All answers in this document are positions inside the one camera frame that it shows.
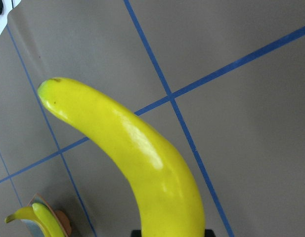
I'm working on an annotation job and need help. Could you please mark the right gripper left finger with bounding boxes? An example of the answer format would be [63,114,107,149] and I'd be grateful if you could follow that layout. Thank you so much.
[131,230,142,237]

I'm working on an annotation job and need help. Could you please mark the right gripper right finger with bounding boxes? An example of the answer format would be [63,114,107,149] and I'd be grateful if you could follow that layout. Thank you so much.
[204,229,215,237]

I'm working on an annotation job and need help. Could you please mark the yellow banana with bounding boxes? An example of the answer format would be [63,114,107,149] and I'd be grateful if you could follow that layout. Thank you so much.
[32,202,65,237]
[4,206,51,237]
[37,78,205,237]

